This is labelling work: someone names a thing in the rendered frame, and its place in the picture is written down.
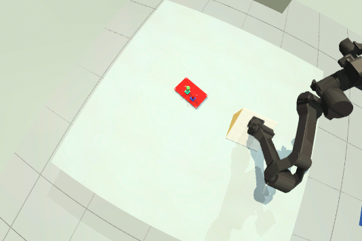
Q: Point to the red circuit board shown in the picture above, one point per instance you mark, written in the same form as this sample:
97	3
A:
188	90

